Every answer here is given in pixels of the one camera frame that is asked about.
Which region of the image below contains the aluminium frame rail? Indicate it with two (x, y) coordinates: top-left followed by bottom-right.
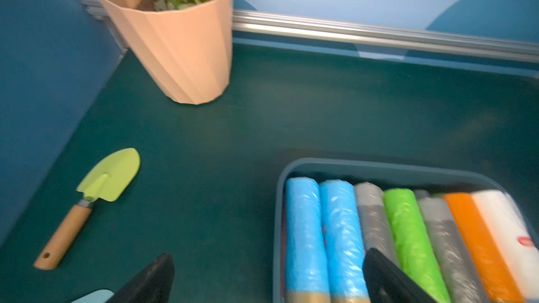
(82, 0), (538, 63)

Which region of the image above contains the orange trash bag roll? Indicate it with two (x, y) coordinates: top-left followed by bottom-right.
(443, 193), (526, 302)

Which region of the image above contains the teal plastic storage box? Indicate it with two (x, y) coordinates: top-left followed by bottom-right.
(273, 159), (538, 302)

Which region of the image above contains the light blue toy shovel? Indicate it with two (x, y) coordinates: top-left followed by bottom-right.
(71, 289), (114, 303)

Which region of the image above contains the green trowel wooden handle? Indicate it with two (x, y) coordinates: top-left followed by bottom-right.
(34, 148), (140, 271)

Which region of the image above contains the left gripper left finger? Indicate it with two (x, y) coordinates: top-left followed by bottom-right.
(107, 253), (175, 303)

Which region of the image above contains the white roll blue end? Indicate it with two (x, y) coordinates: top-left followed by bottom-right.
(472, 189), (538, 302)

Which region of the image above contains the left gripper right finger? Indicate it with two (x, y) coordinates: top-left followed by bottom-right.
(363, 248), (437, 303)

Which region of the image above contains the beige flower pot with plant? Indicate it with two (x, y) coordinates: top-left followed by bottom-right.
(99, 0), (233, 105)

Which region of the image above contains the green roll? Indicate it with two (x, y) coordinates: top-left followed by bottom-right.
(383, 189), (451, 302)

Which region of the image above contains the blue trash bag roll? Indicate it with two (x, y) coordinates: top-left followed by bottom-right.
(320, 180), (370, 302)
(285, 177), (331, 302)

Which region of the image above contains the grey trash bag roll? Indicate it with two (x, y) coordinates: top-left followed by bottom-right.
(354, 182), (400, 267)

